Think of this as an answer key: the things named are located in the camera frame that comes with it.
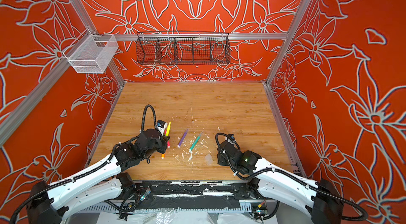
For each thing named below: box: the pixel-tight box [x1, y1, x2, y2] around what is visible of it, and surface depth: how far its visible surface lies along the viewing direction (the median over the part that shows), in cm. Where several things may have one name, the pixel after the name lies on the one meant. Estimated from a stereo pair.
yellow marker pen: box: [165, 121, 172, 137], surface depth 78 cm
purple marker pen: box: [177, 127, 189, 148], surface depth 92 cm
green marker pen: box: [189, 131, 204, 154], surface depth 90 cm
